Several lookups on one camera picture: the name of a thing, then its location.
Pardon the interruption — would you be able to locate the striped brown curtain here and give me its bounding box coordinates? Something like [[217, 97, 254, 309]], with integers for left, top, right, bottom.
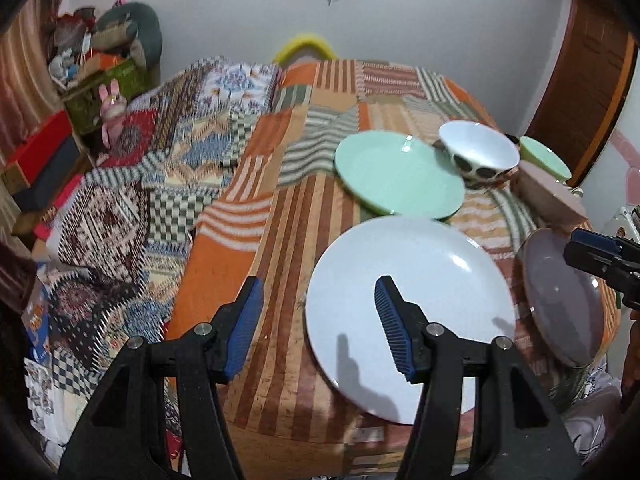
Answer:
[[0, 0, 66, 161]]

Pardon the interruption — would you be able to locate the green cardboard box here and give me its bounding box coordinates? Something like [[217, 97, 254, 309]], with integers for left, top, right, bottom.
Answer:
[[62, 57, 151, 136]]

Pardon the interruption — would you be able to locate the grey plush toy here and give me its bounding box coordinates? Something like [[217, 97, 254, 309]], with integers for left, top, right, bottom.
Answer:
[[92, 2, 163, 86]]

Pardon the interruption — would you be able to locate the white case with stickers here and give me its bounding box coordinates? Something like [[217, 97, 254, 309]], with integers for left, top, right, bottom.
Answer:
[[605, 205, 640, 241]]

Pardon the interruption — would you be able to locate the brown wooden door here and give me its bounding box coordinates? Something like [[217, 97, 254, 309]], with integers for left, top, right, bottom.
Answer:
[[525, 0, 640, 188]]

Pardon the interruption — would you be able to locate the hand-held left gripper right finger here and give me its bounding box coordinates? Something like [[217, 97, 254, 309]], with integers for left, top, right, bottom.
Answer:
[[374, 275, 583, 480]]

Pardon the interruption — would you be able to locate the pink box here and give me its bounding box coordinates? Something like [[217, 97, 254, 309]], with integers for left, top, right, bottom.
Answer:
[[515, 162, 590, 231]]

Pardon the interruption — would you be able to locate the pink rabbit figure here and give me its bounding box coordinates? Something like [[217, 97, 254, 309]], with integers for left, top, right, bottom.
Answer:
[[99, 80, 128, 146]]

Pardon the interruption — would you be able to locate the red box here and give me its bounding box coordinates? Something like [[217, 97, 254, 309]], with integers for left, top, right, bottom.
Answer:
[[5, 110, 73, 186]]

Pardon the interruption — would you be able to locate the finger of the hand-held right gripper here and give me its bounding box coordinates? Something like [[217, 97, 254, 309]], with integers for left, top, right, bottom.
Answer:
[[572, 228, 640, 263], [564, 241, 640, 311]]

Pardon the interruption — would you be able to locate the multicolour patterned quilt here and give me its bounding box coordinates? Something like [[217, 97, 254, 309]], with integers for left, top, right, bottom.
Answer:
[[25, 55, 281, 441]]

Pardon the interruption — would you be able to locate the grey plate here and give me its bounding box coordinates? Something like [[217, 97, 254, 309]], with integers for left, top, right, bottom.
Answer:
[[517, 227, 606, 368]]

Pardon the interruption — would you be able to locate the white plate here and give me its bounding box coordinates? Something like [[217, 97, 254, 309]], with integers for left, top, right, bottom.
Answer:
[[305, 215, 517, 426]]

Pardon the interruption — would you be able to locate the mint green plate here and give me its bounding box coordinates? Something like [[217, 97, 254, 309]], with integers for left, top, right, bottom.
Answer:
[[334, 130, 466, 221]]

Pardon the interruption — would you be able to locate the orange striped patchwork blanket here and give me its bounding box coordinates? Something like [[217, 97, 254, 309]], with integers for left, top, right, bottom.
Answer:
[[165, 59, 621, 476]]

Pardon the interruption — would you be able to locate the mint green bowl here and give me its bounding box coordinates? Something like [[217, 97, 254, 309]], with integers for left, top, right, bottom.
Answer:
[[519, 136, 572, 183]]

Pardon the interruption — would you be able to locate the white bowl with dark dots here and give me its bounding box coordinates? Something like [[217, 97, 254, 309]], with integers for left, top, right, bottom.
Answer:
[[438, 120, 521, 190]]

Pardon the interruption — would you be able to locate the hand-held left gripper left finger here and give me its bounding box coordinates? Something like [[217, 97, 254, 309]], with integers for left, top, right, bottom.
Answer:
[[59, 276, 265, 480]]

